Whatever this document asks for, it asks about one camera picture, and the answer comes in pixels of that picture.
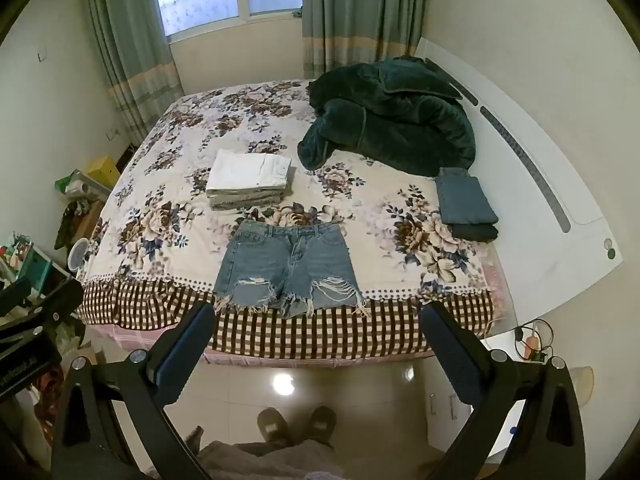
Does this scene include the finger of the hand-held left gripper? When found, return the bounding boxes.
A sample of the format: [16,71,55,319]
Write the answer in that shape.
[0,277,33,317]
[0,278,85,343]

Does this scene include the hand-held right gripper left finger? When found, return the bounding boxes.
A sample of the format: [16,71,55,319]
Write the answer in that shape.
[50,301,217,480]

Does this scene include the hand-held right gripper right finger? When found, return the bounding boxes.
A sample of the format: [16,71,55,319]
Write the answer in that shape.
[421,301,587,480]

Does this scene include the ripped denim shorts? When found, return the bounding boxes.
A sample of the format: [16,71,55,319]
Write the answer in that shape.
[212,219,369,320]

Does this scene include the folded dark pants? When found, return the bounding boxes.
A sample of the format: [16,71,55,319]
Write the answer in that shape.
[450,222,500,244]

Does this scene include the white folded pants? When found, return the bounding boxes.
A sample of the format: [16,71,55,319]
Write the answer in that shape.
[206,149,293,193]

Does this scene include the teal box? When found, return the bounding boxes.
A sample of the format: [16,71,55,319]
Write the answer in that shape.
[0,232,53,292]

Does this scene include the small white round fan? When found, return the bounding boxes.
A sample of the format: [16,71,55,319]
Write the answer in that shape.
[67,239,92,274]

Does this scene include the dark hanging garment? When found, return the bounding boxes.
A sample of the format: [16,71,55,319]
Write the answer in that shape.
[54,199,93,252]

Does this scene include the white nightstand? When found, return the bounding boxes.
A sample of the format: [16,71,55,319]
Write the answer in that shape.
[477,327,593,463]

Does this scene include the grey slipper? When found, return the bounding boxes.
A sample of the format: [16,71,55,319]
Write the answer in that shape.
[307,405,337,449]
[257,407,291,447]

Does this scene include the green plastic bag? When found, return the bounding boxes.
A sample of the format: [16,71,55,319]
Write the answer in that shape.
[54,170,101,197]

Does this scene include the beige round pad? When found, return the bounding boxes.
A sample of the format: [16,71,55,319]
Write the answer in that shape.
[569,366,596,404]

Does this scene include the yellow box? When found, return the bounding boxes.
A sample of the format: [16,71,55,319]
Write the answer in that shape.
[87,157,121,187]

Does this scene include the person's legs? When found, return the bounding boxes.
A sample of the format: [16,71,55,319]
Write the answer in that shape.
[186,426,443,480]

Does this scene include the folded teal jeans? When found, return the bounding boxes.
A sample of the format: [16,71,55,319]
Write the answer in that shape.
[434,166,500,226]

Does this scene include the bed with floral sheet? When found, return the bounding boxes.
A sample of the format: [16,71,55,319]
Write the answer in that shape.
[75,79,516,361]

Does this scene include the white headboard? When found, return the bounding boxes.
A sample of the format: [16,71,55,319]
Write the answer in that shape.
[415,37,624,281]

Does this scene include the dark green quilted blanket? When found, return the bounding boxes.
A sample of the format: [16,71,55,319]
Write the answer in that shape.
[297,57,477,178]

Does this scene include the green curtain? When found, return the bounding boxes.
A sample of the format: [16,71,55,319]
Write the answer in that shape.
[301,0,429,75]
[80,0,186,137]

